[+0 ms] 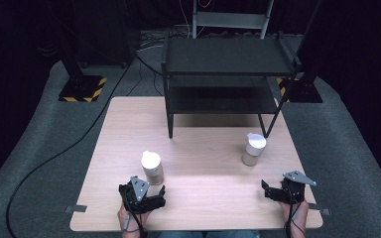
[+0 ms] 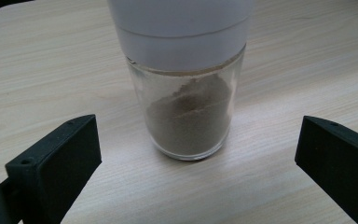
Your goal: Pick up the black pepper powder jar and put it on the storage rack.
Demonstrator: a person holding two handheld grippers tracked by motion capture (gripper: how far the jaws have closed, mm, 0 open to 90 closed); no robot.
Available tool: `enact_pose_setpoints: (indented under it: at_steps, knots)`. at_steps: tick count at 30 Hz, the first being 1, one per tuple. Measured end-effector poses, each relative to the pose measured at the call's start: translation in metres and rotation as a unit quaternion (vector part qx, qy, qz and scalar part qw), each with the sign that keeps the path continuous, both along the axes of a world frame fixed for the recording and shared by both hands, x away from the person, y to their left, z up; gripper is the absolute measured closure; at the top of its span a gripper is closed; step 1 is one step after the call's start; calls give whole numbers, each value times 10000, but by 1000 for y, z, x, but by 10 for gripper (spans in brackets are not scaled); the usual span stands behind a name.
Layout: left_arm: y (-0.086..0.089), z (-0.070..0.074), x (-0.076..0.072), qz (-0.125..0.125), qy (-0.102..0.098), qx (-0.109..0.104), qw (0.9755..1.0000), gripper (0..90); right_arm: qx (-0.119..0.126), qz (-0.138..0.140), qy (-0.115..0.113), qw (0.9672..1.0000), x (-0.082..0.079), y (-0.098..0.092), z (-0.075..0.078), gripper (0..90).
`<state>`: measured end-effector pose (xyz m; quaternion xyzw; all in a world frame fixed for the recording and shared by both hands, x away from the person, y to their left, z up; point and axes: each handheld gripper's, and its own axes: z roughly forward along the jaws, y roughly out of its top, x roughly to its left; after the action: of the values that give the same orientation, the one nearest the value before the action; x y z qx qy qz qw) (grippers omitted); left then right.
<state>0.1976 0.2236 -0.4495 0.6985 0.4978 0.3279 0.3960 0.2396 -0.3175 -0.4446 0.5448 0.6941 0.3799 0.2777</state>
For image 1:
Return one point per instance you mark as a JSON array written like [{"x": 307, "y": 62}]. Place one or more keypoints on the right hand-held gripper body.
[{"x": 294, "y": 190}]

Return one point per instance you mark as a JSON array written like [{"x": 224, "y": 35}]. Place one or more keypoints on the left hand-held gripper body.
[{"x": 135, "y": 195}]

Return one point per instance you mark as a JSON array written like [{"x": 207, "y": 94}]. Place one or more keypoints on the glass spice jar white lid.
[
  {"x": 254, "y": 148},
  {"x": 152, "y": 170}
]

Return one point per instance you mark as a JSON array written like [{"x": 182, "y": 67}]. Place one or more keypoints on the black two-tier shelf rack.
[{"x": 226, "y": 56}]

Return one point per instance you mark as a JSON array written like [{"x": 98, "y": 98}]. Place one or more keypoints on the person's right hand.
[{"x": 298, "y": 214}]

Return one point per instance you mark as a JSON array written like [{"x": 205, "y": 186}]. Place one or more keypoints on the person's left hand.
[{"x": 130, "y": 219}]

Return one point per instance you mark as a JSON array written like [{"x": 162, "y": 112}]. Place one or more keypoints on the grey tape piece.
[
  {"x": 322, "y": 211},
  {"x": 76, "y": 208}
]

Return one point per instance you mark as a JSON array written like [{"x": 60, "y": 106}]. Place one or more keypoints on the grey metal frame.
[{"x": 229, "y": 20}]

